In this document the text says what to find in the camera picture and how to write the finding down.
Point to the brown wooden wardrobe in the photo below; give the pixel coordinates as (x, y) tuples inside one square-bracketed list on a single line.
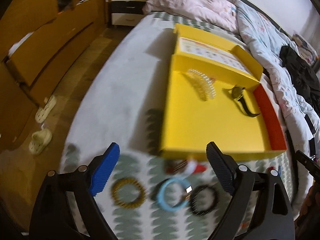
[(40, 40)]

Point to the wristwatch with black strap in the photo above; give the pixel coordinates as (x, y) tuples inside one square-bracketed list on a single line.
[(237, 94)]

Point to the white black nightstand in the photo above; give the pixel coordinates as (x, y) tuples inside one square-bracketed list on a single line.
[(126, 12)]

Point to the black garment on bed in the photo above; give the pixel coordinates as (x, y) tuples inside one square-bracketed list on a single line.
[(303, 77)]

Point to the pink blanket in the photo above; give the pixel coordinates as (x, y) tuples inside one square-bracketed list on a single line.
[(218, 12)]

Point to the white slipper near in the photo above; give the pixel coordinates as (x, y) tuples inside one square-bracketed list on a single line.
[(39, 141)]

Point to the red santa hat hair clip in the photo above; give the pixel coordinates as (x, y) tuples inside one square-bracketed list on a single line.
[(185, 167)]

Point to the white floral duvet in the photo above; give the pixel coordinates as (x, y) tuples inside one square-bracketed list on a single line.
[(265, 42)]

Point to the white slipper far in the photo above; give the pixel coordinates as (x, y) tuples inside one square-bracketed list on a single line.
[(43, 112)]

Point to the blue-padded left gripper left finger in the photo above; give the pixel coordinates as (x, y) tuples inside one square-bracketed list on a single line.
[(52, 216)]

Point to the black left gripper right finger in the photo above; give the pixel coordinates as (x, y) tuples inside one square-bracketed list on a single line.
[(272, 217)]

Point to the yellow cardboard box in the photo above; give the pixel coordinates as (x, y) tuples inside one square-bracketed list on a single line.
[(190, 123)]

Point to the white slipper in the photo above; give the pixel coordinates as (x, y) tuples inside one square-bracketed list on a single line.
[(43, 112), (39, 141)]

